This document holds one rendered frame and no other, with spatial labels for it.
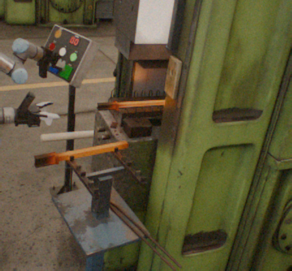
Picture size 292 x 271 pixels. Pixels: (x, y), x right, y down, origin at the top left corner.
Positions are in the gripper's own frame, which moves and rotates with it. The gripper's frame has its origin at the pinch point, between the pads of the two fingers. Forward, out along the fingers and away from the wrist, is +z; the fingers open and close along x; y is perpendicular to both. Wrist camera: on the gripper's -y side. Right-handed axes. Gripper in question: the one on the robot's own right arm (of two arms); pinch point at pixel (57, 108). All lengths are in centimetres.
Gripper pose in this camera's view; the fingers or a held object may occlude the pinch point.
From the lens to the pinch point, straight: 208.3
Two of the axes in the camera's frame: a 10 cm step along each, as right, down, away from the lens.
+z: 9.1, -0.7, 4.0
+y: -1.3, 8.8, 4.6
